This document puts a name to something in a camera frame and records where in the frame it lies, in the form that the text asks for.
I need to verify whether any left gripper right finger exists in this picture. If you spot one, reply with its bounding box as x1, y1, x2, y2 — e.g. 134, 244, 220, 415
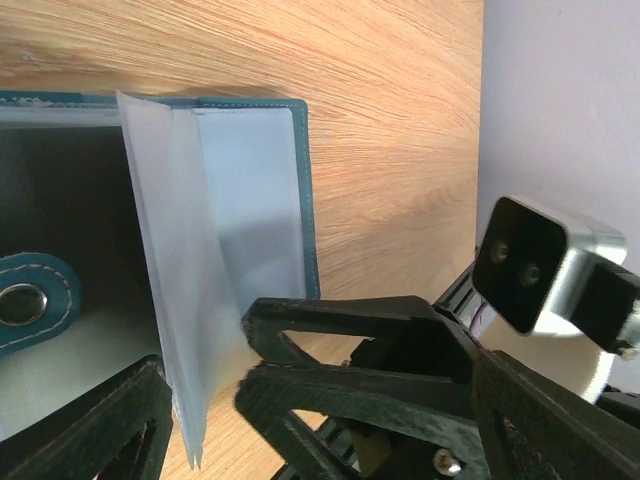
472, 351, 639, 479

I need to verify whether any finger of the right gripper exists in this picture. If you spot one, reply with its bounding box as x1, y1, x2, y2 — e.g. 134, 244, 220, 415
242, 296, 478, 384
235, 364, 480, 479

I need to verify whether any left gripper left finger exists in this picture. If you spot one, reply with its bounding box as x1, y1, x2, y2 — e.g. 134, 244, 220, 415
1, 355, 173, 479

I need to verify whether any teal leather card holder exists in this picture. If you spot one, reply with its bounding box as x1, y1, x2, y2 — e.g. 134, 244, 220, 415
1, 91, 320, 467

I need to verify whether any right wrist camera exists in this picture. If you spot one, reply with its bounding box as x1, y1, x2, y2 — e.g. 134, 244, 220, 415
472, 196, 639, 359

